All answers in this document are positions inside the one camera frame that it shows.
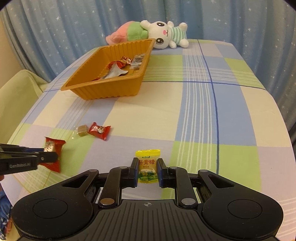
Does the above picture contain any pink green carrot plush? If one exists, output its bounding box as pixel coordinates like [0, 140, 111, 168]
[106, 21, 148, 45]

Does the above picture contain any checkered tablecloth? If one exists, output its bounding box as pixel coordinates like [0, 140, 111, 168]
[2, 40, 295, 240]

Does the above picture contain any white bunny plush toy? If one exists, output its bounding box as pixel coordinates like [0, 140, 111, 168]
[140, 20, 189, 49]

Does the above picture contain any large red snack packet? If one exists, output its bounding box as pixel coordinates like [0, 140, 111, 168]
[41, 137, 66, 173]

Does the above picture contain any small red candy packet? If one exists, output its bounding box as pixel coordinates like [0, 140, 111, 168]
[88, 122, 111, 141]

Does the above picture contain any clear dark snack packet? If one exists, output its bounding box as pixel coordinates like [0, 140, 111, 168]
[130, 54, 145, 70]

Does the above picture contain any shiny red orange candy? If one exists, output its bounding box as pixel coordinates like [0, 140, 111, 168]
[108, 56, 132, 69]

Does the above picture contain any orange plastic tray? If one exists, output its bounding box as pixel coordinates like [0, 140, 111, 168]
[61, 39, 155, 100]

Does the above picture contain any yellow candy packet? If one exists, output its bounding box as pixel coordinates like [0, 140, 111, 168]
[135, 149, 161, 184]

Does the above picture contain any silver green snack pouch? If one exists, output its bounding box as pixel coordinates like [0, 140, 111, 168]
[93, 62, 128, 81]

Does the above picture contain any blue star curtain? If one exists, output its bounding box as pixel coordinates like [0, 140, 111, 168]
[0, 0, 296, 130]

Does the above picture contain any pale green sofa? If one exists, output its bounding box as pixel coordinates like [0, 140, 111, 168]
[0, 70, 48, 144]

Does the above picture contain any clear brown candy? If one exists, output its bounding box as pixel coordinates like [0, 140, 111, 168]
[71, 125, 89, 139]

